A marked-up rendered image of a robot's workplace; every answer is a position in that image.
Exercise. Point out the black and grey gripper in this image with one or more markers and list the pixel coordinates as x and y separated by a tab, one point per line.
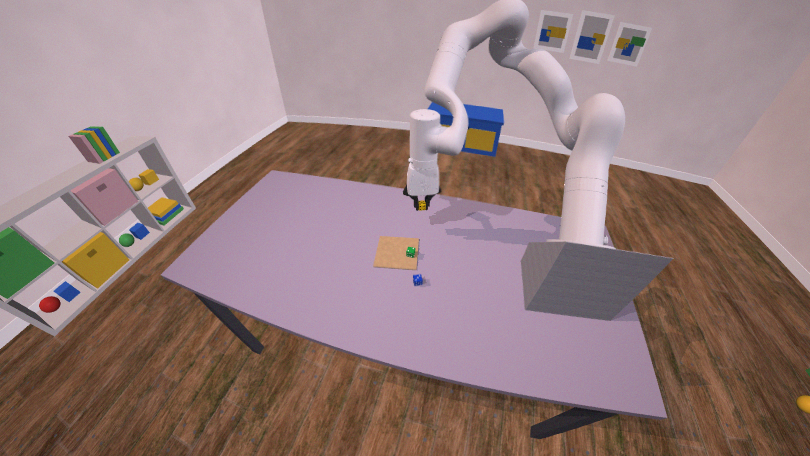
422	182

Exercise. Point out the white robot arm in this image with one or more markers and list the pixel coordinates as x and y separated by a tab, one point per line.
600	119

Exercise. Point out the tan mat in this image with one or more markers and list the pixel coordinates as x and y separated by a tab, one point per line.
391	253

